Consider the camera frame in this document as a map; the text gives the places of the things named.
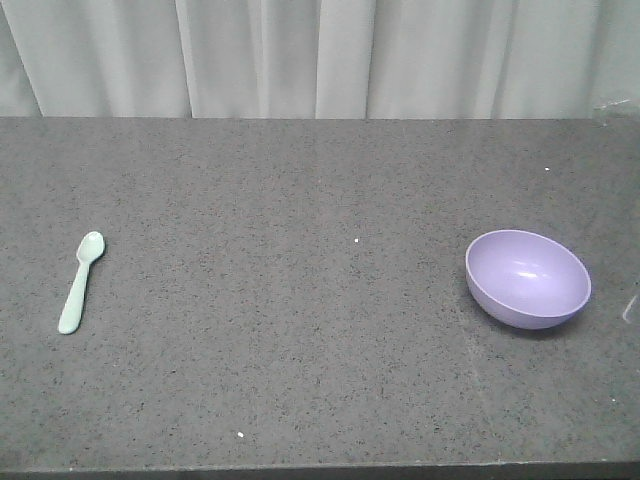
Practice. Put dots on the lilac plastic bowl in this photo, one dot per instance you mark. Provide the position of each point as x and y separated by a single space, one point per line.
526 280

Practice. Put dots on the pale green plastic spoon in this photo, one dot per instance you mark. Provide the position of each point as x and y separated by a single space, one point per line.
91 248

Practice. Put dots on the white curtain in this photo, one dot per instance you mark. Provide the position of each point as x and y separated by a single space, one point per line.
318 59

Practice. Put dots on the clear plastic bag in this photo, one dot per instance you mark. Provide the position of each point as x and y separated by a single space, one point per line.
613 108

